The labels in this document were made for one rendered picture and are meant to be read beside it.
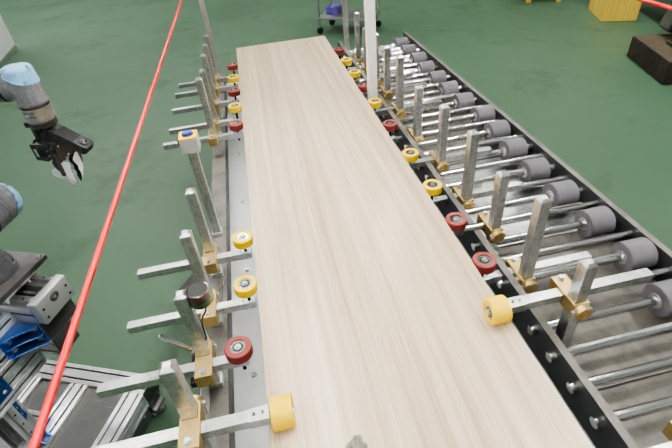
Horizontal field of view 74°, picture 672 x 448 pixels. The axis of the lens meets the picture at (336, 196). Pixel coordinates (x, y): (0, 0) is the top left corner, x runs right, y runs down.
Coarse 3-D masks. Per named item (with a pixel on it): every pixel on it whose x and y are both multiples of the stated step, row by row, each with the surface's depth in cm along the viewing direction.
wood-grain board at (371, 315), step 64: (256, 64) 330; (320, 64) 319; (256, 128) 246; (320, 128) 240; (384, 128) 235; (256, 192) 197; (320, 192) 193; (384, 192) 189; (256, 256) 164; (320, 256) 161; (384, 256) 158; (448, 256) 156; (320, 320) 138; (384, 320) 136; (448, 320) 134; (320, 384) 121; (384, 384) 120; (448, 384) 118; (512, 384) 117
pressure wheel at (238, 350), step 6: (240, 336) 135; (228, 342) 133; (234, 342) 134; (240, 342) 133; (246, 342) 133; (228, 348) 132; (234, 348) 132; (240, 348) 132; (246, 348) 131; (252, 348) 134; (228, 354) 130; (234, 354) 130; (240, 354) 130; (246, 354) 130; (228, 360) 131; (234, 360) 130; (240, 360) 130; (246, 360) 131; (246, 366) 138
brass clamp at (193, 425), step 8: (200, 400) 113; (200, 408) 111; (200, 416) 109; (184, 424) 108; (192, 424) 108; (200, 424) 108; (184, 432) 106; (192, 432) 106; (200, 432) 107; (200, 440) 106
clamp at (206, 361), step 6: (210, 342) 139; (210, 348) 137; (210, 354) 135; (198, 360) 134; (204, 360) 133; (210, 360) 133; (198, 366) 132; (204, 366) 132; (210, 366) 132; (198, 372) 130; (210, 372) 130; (198, 378) 129; (204, 378) 129; (210, 378) 130; (198, 384) 130; (204, 384) 131; (210, 384) 132
